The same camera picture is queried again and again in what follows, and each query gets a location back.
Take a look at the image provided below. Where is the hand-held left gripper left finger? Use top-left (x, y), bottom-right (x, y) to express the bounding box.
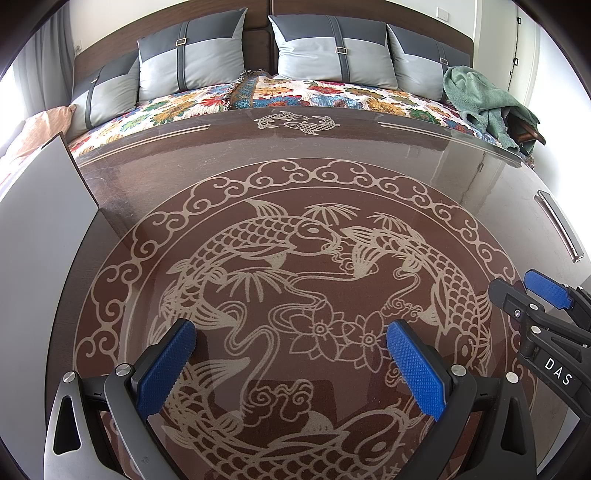
top-left (44, 318), bottom-right (198, 480)

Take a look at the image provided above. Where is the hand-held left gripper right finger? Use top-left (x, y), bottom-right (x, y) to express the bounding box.
top-left (386, 319), bottom-right (550, 480)

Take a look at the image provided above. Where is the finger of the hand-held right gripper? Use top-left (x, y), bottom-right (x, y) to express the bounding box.
top-left (488, 277), bottom-right (540, 320)
top-left (524, 270), bottom-right (591, 324)

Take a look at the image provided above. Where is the white cardboard box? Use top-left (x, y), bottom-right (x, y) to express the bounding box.
top-left (0, 131), bottom-right (100, 365)

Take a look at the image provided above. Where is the smartphone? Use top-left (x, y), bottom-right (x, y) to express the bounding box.
top-left (533, 190), bottom-right (581, 263)

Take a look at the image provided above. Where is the dark wooden sofa armrest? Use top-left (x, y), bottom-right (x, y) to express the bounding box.
top-left (505, 107), bottom-right (541, 155)

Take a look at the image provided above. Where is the green cloth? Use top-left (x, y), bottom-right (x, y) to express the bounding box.
top-left (442, 66), bottom-right (541, 153)

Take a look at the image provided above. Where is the white door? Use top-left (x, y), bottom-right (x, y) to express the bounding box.
top-left (508, 0), bottom-right (542, 97)

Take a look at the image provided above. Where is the floral sofa cover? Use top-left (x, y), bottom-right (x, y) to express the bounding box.
top-left (69, 78), bottom-right (252, 158)
top-left (231, 74), bottom-right (532, 162)

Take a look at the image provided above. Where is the grey two-tone pillow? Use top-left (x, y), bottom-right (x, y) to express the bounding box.
top-left (268, 14), bottom-right (399, 90)
top-left (387, 24), bottom-right (472, 102)
top-left (69, 51), bottom-right (141, 132)
top-left (137, 21), bottom-right (245, 104)

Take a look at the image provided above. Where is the pink pillow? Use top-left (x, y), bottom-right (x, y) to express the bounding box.
top-left (0, 105), bottom-right (77, 185)

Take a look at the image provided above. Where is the brown wooden sofa backrest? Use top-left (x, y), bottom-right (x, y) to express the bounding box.
top-left (272, 0), bottom-right (474, 70)
top-left (74, 0), bottom-right (271, 88)

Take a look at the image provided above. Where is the grey curtain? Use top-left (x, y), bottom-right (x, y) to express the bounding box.
top-left (14, 0), bottom-right (77, 121)

